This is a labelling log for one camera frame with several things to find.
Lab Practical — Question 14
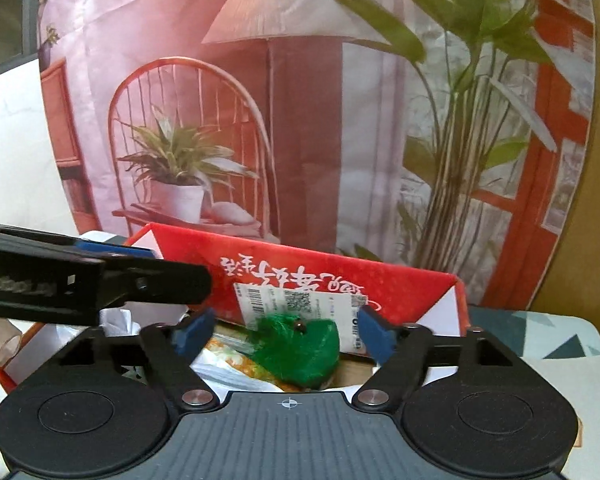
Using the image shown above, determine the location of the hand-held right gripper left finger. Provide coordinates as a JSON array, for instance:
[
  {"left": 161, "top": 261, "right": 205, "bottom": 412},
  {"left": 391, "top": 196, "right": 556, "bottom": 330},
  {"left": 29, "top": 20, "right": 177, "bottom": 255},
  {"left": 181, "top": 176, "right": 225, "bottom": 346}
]
[{"left": 55, "top": 308, "right": 218, "bottom": 410}]

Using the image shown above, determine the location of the orange and yellow snack packet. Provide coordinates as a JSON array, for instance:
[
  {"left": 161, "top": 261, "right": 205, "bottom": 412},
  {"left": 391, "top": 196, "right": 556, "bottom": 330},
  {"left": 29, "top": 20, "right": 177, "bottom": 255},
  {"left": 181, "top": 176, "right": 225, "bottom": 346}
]
[{"left": 204, "top": 334, "right": 263, "bottom": 378}]

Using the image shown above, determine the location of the yellow-brown wooden board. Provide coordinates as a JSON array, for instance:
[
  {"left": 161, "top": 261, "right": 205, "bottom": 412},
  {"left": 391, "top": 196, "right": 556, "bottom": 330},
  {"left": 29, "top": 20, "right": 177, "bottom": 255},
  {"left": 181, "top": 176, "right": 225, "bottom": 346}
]
[{"left": 527, "top": 35, "right": 600, "bottom": 312}]

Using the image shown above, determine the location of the red strawberry print cardboard box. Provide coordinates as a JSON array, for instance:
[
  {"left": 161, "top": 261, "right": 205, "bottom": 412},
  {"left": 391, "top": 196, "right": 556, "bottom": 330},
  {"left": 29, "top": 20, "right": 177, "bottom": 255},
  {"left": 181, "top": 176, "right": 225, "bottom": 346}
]
[{"left": 0, "top": 221, "right": 469, "bottom": 397}]

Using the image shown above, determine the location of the printed room scene backdrop cloth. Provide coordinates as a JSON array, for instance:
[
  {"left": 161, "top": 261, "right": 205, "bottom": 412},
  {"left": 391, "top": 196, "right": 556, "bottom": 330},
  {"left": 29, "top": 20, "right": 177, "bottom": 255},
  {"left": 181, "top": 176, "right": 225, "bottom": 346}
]
[{"left": 36, "top": 0, "right": 597, "bottom": 312}]

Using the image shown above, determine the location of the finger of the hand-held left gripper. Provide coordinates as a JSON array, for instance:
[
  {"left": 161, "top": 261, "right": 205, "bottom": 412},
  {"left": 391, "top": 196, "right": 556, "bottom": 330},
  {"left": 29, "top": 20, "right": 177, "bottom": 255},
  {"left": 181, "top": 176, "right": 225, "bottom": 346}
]
[
  {"left": 74, "top": 239, "right": 164, "bottom": 261},
  {"left": 99, "top": 258, "right": 214, "bottom": 314}
]

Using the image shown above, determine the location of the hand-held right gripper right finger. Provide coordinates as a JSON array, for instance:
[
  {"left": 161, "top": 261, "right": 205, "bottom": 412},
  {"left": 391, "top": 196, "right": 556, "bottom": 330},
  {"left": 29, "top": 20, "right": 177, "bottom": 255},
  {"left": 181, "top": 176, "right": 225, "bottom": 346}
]
[{"left": 352, "top": 305, "right": 524, "bottom": 409}]

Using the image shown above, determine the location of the green tasselled sachet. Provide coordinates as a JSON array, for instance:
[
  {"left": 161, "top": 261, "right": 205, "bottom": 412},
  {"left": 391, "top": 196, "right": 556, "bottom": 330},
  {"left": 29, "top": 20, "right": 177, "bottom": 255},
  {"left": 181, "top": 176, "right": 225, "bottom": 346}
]
[{"left": 246, "top": 312, "right": 342, "bottom": 392}]

